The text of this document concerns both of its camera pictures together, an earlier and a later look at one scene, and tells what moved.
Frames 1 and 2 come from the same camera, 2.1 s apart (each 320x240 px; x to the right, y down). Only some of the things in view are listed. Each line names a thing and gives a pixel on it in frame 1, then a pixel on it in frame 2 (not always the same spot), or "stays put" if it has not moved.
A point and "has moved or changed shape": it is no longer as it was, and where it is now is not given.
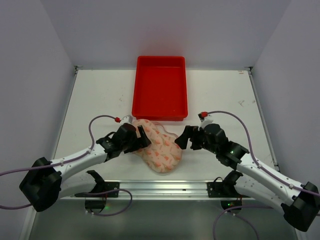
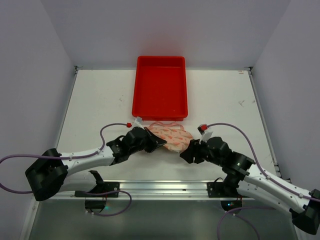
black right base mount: [226, 188] stays put
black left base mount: [103, 186] stays put
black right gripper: [194, 138] → [195, 150]
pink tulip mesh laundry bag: [163, 154] has moved or changed shape
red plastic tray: [159, 89] stays put
